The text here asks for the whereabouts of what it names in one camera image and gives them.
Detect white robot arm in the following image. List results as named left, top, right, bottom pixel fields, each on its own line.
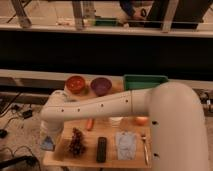
left=41, top=82, right=210, bottom=171

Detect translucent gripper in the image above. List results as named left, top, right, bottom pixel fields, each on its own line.
left=40, top=121, right=62, bottom=148

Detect orange carrot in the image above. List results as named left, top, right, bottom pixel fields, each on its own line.
left=86, top=119, right=94, bottom=131

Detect blue sponge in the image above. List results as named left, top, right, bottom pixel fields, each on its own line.
left=41, top=136, right=55, bottom=151

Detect metal fork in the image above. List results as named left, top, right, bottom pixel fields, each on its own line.
left=141, top=134, right=149, bottom=165

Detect white paper cup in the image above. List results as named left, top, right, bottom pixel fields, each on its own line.
left=109, top=117, right=122, bottom=128

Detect purple bowl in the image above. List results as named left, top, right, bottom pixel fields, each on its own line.
left=90, top=77, right=112, bottom=96

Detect orange apple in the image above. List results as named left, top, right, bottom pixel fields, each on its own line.
left=135, top=117, right=148, bottom=126

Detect orange bowl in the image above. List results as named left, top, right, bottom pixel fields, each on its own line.
left=65, top=75, right=86, bottom=94

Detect green plastic tray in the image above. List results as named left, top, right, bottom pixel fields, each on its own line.
left=123, top=74, right=168, bottom=91

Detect black floor cables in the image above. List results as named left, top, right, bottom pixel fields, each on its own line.
left=0, top=91, right=43, bottom=171

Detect green background box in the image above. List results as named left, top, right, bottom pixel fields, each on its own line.
left=95, top=18, right=117, bottom=27

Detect black remote control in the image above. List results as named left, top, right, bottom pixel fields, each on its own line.
left=96, top=137, right=107, bottom=163

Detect light blue cloth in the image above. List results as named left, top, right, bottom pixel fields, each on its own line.
left=115, top=132, right=136, bottom=160

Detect bunch of dark grapes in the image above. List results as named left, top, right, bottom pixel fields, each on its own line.
left=69, top=128, right=86, bottom=157

